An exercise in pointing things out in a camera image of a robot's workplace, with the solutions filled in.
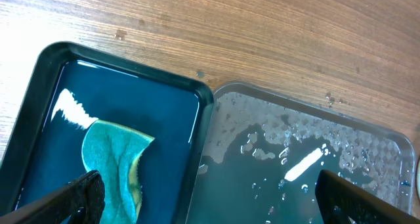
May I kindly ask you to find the large black serving tray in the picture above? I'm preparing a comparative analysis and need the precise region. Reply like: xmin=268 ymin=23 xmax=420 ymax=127
xmin=187 ymin=82 xmax=416 ymax=223

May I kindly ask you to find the white plate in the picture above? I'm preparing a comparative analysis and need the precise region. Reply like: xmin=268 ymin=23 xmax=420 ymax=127
xmin=415 ymin=158 xmax=420 ymax=199

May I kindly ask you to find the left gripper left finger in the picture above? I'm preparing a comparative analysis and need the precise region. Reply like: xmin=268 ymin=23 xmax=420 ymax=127
xmin=1 ymin=170 xmax=105 ymax=224

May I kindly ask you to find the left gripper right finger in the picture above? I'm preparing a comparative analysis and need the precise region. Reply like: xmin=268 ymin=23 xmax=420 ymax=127
xmin=315 ymin=169 xmax=419 ymax=224

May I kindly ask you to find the small blue water tray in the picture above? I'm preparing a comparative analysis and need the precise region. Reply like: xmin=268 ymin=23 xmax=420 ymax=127
xmin=1 ymin=42 xmax=214 ymax=223

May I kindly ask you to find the green yellow scrubbing sponge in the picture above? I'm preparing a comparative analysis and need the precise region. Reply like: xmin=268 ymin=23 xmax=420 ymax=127
xmin=81 ymin=120 xmax=155 ymax=223

